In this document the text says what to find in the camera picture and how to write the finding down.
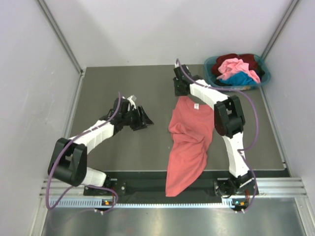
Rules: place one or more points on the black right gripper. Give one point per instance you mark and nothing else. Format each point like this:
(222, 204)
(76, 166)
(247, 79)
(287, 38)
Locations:
(177, 93)

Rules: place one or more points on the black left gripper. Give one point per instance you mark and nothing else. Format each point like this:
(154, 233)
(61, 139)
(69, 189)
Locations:
(141, 123)

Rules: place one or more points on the coral red t shirt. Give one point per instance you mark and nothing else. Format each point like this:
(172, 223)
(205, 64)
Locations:
(191, 128)

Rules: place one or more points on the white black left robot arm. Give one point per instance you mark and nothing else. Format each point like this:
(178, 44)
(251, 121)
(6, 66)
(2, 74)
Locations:
(69, 159)

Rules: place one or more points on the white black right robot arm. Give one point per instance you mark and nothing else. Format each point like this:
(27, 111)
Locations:
(229, 122)

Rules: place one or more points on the light pink t shirt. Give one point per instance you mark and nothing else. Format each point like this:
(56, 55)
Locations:
(232, 68)

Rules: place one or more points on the blue t shirt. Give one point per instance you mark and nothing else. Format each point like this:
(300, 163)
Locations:
(239, 79)

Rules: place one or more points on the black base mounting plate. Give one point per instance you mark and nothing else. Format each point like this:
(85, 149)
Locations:
(162, 187)

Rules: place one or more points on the dark red t shirt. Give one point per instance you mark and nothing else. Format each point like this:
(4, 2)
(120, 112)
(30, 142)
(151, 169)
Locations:
(224, 59)

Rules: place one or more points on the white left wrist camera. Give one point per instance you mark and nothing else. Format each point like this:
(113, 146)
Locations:
(131, 102)

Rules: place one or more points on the left aluminium corner post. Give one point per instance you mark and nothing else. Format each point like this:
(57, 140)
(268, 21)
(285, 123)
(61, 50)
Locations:
(58, 33)

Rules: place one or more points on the aluminium corner post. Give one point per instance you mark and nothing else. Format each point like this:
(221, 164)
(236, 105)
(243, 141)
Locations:
(293, 4)
(58, 33)

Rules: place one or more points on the right aluminium corner post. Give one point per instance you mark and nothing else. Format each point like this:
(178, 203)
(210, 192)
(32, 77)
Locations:
(293, 4)

